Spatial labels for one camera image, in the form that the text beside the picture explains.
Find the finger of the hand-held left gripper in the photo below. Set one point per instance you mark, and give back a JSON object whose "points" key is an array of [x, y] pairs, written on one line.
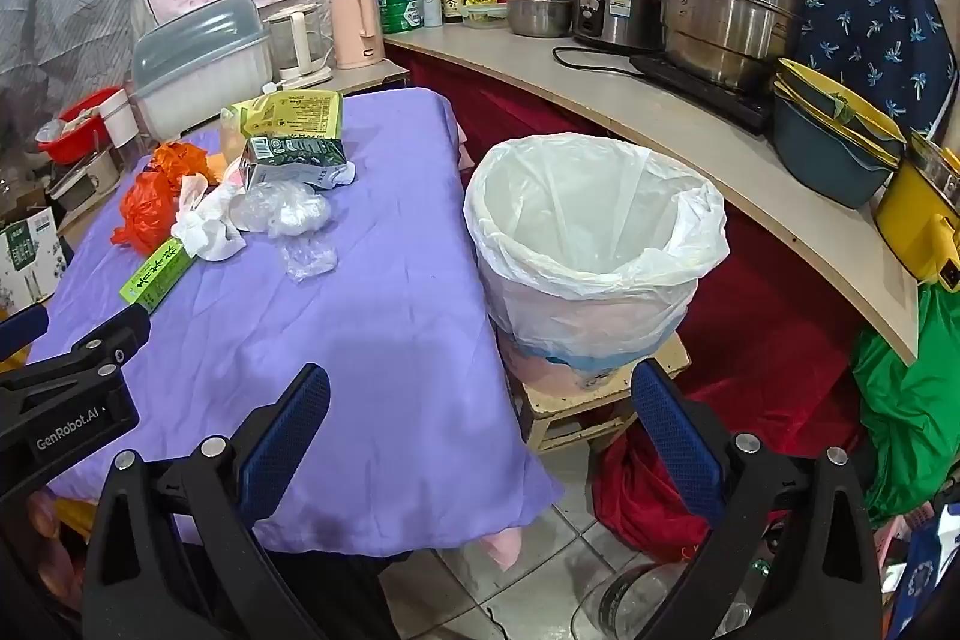
{"points": [[22, 331], [97, 340]]}

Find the red plastic basin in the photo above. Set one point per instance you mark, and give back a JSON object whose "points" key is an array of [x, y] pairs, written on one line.
{"points": [[71, 145]]}

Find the grey plastic container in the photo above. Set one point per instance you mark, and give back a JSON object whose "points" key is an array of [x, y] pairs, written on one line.
{"points": [[86, 183]]}

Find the blue printed bag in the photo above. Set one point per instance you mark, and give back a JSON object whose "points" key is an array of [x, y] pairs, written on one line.
{"points": [[919, 580]]}

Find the clear lidded storage box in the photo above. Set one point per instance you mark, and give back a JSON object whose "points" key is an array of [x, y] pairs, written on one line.
{"points": [[202, 85]]}

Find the pink electric kettle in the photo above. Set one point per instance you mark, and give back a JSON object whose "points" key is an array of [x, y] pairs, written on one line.
{"points": [[356, 29]]}

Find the green milk carton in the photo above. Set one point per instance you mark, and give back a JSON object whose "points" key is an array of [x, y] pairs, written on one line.
{"points": [[296, 156]]}

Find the stacked teal yellow basins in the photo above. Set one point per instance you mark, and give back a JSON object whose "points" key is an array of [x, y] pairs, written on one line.
{"points": [[817, 160]]}

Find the red curtain cloth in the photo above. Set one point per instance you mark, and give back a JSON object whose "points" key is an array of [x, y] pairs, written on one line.
{"points": [[750, 325]]}

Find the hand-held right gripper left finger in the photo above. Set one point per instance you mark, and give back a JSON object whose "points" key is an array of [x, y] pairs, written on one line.
{"points": [[289, 437]]}

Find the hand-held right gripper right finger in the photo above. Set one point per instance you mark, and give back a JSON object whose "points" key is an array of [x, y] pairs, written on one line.
{"points": [[675, 437]]}

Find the printed cardboard box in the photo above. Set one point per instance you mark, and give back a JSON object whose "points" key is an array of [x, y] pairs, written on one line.
{"points": [[30, 257]]}

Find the glass food container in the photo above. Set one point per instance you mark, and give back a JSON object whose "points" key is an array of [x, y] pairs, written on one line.
{"points": [[484, 16]]}

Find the green plastic bag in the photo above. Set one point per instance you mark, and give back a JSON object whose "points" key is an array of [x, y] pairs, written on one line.
{"points": [[915, 400]]}

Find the glass electric kettle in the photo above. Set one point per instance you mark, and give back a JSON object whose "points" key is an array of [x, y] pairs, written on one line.
{"points": [[296, 44]]}

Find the white paper towel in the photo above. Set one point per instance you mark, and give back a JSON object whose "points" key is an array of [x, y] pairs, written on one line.
{"points": [[206, 235]]}

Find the small wooden stool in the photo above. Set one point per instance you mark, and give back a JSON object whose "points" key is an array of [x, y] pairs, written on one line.
{"points": [[570, 419]]}

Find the orange plastic bag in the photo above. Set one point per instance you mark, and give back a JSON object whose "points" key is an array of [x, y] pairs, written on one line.
{"points": [[146, 209], [176, 156]]}

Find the small steel pot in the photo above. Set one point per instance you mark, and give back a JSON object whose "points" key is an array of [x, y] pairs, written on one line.
{"points": [[538, 14]]}

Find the black induction cooker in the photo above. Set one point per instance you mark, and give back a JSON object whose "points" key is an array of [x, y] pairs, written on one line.
{"points": [[712, 96]]}

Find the grey tarp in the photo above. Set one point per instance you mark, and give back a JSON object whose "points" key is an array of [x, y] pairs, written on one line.
{"points": [[67, 10]]}

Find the yellow electric pot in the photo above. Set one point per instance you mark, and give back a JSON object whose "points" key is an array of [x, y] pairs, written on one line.
{"points": [[911, 220]]}

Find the white-lined trash bin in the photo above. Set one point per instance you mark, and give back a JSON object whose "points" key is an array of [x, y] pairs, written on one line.
{"points": [[600, 302]]}

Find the yellow-green snack packet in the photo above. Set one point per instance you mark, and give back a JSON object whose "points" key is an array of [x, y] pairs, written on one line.
{"points": [[300, 111]]}

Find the steel rice cooker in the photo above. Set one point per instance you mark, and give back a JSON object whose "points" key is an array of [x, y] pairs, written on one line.
{"points": [[615, 10]]}

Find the white cup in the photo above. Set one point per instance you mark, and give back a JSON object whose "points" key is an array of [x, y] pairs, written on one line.
{"points": [[118, 119]]}

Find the red bag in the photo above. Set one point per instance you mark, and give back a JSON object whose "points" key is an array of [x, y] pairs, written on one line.
{"points": [[637, 497]]}

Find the clear plastic wrap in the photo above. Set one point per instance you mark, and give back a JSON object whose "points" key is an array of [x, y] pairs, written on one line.
{"points": [[307, 261]]}

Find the large steel steamer pot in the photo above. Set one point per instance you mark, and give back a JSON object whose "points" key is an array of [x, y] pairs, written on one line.
{"points": [[727, 10]]}

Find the clear plastic bag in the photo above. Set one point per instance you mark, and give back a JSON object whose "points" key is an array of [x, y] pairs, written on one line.
{"points": [[285, 211]]}

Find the purple tablecloth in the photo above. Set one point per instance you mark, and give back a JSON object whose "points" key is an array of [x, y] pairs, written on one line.
{"points": [[337, 347]]}

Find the green toothpaste box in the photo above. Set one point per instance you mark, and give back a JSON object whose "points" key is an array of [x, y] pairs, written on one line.
{"points": [[157, 276]]}

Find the green tin can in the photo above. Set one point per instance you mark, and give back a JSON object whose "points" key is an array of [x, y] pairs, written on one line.
{"points": [[397, 6]]}

